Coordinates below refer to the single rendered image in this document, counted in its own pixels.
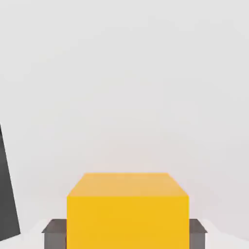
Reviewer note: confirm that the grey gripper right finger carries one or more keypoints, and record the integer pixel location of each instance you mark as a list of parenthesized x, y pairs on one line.
[(196, 236)]

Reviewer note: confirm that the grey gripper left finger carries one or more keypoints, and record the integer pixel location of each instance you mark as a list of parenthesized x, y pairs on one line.
[(55, 236)]

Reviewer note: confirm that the small yellow cube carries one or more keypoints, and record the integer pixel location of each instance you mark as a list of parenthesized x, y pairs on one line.
[(127, 214)]

